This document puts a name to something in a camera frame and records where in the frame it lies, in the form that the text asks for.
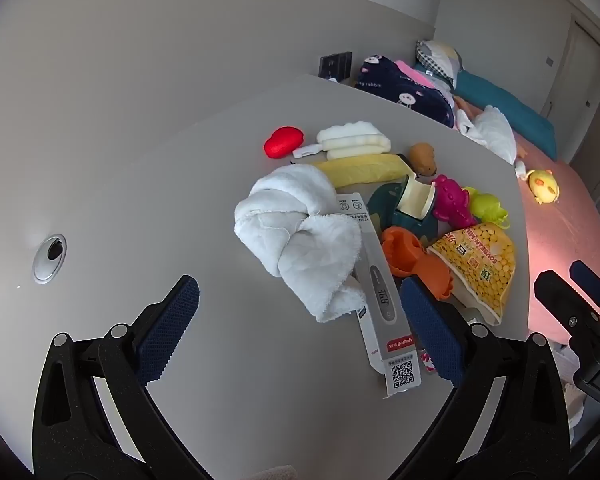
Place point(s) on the brown capybara toy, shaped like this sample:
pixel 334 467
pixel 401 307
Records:
pixel 422 157

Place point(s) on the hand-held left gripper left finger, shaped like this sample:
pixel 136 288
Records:
pixel 172 320

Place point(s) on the white goose plush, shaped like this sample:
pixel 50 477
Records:
pixel 490 130

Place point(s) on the white foam brush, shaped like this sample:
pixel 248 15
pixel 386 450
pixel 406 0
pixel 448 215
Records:
pixel 350 140

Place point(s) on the teal bolster pillow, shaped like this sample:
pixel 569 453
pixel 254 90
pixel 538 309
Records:
pixel 510 107

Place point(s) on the checkered pillow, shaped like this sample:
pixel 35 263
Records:
pixel 440 60

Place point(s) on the white towel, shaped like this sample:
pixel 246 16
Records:
pixel 290 225

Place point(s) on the yellow packet with blue ends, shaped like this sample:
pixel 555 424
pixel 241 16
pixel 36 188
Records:
pixel 360 169

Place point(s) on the yellow chick plush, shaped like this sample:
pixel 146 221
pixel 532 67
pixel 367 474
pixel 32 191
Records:
pixel 542 187

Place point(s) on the bed with pink sheet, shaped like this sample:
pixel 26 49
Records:
pixel 565 240

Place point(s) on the teal tape dispenser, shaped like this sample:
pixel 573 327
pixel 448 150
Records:
pixel 380 207

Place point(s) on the red sponge toy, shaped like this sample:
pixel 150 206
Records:
pixel 282 142

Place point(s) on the orange plastic toy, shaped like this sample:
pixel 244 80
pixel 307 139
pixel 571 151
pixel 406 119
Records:
pixel 405 252

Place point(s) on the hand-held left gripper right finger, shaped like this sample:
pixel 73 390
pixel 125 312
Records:
pixel 430 325

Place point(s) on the pink cloth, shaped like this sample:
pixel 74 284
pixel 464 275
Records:
pixel 410 72

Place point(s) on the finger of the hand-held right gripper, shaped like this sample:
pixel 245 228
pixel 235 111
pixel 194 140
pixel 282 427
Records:
pixel 555 292
pixel 590 282

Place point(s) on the magenta animal toy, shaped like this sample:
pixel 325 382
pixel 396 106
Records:
pixel 450 202

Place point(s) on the navy printed blanket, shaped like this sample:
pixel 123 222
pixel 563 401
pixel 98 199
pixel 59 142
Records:
pixel 405 92

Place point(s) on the white room door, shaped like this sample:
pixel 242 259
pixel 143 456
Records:
pixel 575 70

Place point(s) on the grey thermometer box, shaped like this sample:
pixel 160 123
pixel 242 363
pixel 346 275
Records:
pixel 380 300

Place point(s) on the lime green toy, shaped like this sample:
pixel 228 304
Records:
pixel 485 205

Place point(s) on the black wall socket panel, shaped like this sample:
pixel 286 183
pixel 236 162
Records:
pixel 335 65

